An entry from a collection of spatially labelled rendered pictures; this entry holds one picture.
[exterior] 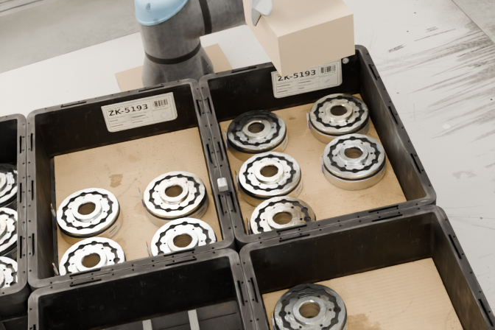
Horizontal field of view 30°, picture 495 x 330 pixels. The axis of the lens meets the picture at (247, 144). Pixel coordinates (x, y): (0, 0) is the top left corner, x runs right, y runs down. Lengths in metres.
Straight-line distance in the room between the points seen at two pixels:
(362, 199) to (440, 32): 0.65
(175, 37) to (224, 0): 0.12
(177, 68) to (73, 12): 1.75
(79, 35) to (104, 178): 1.87
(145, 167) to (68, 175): 0.14
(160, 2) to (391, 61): 0.51
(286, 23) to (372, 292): 0.41
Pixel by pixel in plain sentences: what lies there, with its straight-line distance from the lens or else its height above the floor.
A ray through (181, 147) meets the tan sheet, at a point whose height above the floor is 0.83.
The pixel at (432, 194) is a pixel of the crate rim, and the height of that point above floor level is 0.93.
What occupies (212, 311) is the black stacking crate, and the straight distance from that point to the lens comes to 1.38.
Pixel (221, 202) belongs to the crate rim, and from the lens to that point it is 1.40.
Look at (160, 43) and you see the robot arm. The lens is 1.82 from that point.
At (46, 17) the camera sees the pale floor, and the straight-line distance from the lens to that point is 3.59.
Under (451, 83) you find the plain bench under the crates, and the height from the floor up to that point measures 0.70.
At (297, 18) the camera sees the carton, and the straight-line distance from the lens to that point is 1.37.
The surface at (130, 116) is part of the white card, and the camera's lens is 1.63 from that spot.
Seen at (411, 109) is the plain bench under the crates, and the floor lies 0.70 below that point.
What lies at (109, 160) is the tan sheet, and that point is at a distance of 1.64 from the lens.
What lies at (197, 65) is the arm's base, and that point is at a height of 0.79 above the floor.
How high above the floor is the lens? 1.92
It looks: 43 degrees down
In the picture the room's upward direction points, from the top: 9 degrees counter-clockwise
